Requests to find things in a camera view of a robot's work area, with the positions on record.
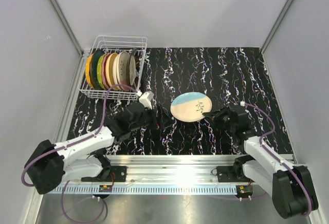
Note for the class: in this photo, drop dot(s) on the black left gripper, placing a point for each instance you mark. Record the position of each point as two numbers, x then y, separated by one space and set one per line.
166 121

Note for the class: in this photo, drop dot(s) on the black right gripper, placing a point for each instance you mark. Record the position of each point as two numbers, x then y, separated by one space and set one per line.
219 113

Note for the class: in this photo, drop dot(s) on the blue cream plate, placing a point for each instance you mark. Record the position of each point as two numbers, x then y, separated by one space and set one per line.
189 107

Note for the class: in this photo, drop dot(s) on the black striped bottom plate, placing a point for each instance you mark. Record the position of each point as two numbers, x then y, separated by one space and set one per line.
132 66

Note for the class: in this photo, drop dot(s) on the cream pink plate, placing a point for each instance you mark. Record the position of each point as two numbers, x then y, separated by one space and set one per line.
123 68

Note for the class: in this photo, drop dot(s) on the beige bear print plate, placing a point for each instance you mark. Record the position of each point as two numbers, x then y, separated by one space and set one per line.
116 68

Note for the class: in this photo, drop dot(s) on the yellow cream plate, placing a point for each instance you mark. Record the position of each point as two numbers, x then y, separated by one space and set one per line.
109 69

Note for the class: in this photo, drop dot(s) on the green polka dot plate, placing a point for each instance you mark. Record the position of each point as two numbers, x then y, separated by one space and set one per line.
99 71

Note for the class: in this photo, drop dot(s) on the pink polka dot plate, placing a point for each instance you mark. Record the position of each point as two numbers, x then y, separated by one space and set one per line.
103 71

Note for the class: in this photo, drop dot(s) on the teal glazed plate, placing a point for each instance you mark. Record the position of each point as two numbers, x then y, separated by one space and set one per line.
93 68

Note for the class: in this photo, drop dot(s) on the orange polka dot plate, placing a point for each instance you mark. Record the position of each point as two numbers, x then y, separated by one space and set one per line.
87 72

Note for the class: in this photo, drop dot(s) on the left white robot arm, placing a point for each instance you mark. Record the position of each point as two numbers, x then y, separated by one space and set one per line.
81 158

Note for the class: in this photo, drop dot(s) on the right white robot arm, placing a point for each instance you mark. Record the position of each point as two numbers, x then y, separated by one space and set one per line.
290 186

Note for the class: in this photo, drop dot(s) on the right small circuit board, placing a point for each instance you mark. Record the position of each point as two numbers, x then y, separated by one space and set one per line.
244 190

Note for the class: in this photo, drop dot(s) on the small circuit board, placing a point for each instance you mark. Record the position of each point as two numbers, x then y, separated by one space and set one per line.
244 190
105 188

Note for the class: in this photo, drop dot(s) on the left small circuit board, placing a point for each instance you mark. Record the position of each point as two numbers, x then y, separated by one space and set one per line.
105 188

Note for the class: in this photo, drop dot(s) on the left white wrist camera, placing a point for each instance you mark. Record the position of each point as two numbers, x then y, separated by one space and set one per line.
146 98

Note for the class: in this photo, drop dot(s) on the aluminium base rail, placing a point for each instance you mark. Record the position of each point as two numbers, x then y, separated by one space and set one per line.
181 172

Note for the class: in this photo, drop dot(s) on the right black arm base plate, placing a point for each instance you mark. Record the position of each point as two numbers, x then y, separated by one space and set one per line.
230 173

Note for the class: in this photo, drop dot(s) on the white wire dish rack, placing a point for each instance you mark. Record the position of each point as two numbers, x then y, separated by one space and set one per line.
117 44

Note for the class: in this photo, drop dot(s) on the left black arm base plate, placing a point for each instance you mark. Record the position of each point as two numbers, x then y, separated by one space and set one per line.
118 173

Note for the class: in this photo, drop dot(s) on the white slotted cable duct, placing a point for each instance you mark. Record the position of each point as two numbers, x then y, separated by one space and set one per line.
148 189

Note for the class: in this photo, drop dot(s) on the aluminium frame post left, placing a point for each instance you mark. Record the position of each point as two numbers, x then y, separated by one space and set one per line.
65 24

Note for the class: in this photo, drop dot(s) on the aluminium frame post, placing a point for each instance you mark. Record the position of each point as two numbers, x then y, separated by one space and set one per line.
280 18
65 24

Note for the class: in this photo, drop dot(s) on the aluminium frame post right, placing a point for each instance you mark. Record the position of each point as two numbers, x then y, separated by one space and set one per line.
280 18

